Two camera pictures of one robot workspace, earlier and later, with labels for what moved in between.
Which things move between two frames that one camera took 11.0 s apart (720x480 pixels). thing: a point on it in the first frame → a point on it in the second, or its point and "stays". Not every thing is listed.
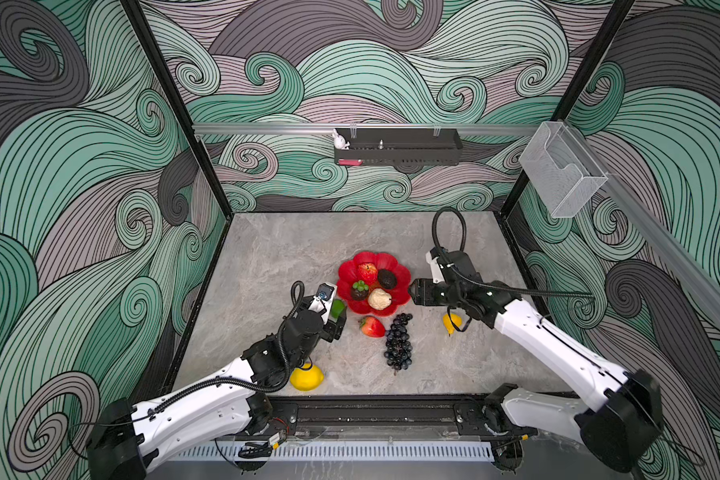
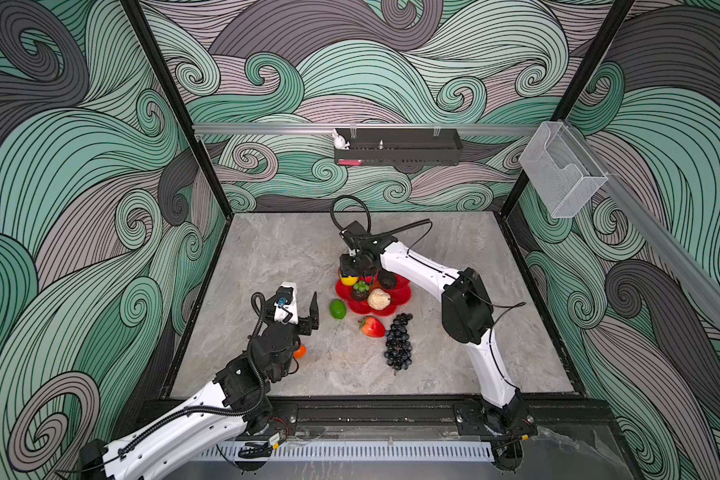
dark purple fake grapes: [398, 347] stays
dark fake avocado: [387, 279] stays
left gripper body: [330, 330] → [305, 325]
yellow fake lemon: [307, 380] → [349, 280]
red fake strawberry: [372, 326] stays
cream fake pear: [379, 300] stays
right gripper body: [440, 294] → [353, 264]
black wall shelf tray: [402, 146] stays
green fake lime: [337, 306] stays
